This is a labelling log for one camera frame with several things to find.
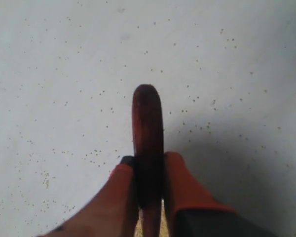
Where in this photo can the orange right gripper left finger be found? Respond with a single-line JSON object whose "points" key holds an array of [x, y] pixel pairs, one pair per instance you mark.
{"points": [[112, 212]]}

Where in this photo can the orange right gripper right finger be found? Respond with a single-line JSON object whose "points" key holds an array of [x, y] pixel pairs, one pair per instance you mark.
{"points": [[192, 211]]}

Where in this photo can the dark red wooden spoon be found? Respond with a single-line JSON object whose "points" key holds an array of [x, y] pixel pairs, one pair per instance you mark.
{"points": [[147, 130]]}

